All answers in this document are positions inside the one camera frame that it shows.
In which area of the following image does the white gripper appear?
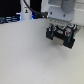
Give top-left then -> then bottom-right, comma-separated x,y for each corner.
45,0 -> 84,40

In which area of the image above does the black cable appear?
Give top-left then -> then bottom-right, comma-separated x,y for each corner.
22,0 -> 49,18

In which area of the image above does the black kcup holder drawer box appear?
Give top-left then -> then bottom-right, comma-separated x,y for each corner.
45,23 -> 77,50

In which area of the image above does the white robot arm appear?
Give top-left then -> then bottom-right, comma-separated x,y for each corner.
46,0 -> 84,48

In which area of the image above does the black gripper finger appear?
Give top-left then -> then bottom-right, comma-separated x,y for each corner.
66,25 -> 77,47

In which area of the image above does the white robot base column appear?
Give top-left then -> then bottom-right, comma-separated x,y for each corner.
20,0 -> 32,20

